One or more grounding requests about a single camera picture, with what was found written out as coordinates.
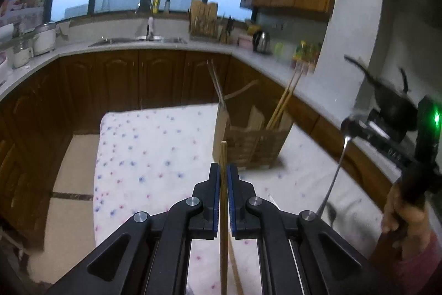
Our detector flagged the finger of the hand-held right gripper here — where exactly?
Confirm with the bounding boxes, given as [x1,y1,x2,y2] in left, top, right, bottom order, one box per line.
[342,120,418,156]
[345,128,415,168]

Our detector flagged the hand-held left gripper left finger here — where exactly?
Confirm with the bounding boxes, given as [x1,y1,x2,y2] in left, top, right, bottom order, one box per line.
[45,163,222,295]

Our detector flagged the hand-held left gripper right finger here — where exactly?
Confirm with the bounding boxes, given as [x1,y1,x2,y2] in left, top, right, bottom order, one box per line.
[226,163,394,295]

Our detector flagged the wooden utensil holder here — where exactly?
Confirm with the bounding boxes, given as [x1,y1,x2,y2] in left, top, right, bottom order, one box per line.
[213,81,294,171]

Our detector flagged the person's right forearm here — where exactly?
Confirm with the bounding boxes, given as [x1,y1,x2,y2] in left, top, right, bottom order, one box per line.
[366,229,442,295]

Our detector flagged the person's right hand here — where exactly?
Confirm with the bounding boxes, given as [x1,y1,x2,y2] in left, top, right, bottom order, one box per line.
[382,177,434,252]

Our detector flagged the gas stove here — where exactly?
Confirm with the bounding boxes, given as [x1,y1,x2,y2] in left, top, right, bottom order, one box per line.
[359,108,420,174]

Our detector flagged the black wok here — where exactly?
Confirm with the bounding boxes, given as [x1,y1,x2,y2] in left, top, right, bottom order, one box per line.
[343,55,420,140]

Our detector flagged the white spice jar set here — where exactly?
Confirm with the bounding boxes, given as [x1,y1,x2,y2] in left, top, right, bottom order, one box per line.
[292,58,318,74]

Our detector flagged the white floral tablecloth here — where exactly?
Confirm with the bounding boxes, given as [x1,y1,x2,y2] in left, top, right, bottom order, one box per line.
[93,103,391,295]

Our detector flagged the yellow cooking oil bottle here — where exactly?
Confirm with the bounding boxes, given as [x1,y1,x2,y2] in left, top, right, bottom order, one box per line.
[293,41,308,62]

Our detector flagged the steel electric kettle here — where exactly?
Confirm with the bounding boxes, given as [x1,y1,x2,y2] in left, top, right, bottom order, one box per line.
[253,30,272,54]

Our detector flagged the wooden base cabinets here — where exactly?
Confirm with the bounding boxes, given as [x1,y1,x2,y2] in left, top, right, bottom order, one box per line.
[0,49,408,247]

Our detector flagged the grey stone countertop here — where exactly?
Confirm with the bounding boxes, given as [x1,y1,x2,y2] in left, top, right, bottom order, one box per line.
[0,39,415,185]

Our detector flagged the wooden knife block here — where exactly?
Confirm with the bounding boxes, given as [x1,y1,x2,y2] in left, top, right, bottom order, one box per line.
[188,8,222,41]

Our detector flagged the chrome kitchen faucet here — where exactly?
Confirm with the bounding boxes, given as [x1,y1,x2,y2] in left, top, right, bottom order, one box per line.
[136,1,155,39]

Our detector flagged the steel kitchen sink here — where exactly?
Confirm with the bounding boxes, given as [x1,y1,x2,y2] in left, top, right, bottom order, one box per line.
[88,36,188,47]

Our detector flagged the large white rice cooker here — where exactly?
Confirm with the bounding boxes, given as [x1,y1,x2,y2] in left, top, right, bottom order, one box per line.
[34,22,57,55]

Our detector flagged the small white blender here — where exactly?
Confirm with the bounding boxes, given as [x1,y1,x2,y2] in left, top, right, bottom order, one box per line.
[13,25,34,69]

